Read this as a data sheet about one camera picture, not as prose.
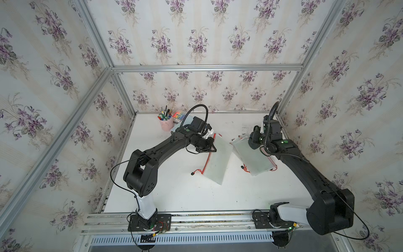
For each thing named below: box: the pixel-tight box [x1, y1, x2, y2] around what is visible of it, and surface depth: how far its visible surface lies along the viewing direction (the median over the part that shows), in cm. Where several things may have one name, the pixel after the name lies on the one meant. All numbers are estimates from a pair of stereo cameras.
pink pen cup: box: [157, 112, 175, 132], surface depth 104 cm
